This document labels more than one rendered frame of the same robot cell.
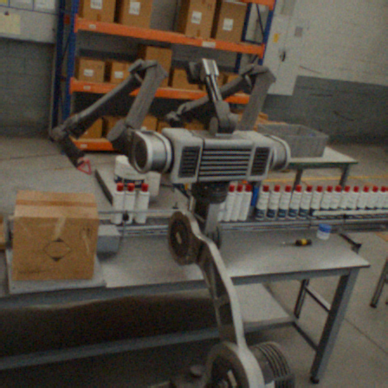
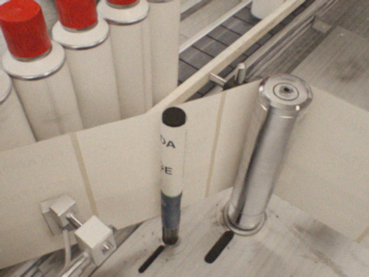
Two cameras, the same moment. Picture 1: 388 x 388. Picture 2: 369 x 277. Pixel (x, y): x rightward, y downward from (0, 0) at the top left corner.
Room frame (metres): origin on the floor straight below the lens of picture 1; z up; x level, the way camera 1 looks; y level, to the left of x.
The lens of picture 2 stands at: (2.58, -0.14, 1.25)
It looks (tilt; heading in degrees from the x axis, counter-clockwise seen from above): 50 degrees down; 153
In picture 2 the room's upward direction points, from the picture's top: 4 degrees clockwise
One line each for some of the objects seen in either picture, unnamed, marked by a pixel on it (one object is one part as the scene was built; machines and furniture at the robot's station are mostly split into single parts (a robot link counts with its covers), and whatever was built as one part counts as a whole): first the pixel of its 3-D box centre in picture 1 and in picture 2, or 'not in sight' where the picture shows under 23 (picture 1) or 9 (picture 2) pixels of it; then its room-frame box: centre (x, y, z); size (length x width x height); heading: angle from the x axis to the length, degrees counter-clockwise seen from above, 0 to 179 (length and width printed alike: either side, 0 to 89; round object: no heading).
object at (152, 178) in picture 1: (152, 174); not in sight; (2.42, 0.25, 1.03); 0.09 x 0.09 x 0.30
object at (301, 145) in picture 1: (290, 140); not in sight; (4.43, -0.82, 0.91); 0.60 x 0.40 x 0.22; 126
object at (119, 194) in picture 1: (118, 203); not in sight; (2.05, 0.36, 0.98); 0.05 x 0.05 x 0.20
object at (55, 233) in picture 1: (54, 234); not in sight; (1.64, 0.52, 0.99); 0.30 x 0.24 x 0.27; 111
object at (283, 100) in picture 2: not in sight; (260, 166); (2.44, 0.02, 0.97); 0.05 x 0.05 x 0.19
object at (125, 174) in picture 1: (131, 171); not in sight; (2.61, 0.40, 0.95); 0.20 x 0.20 x 0.14
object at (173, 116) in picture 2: not in sight; (171, 189); (2.43, -0.07, 0.97); 0.02 x 0.02 x 0.19
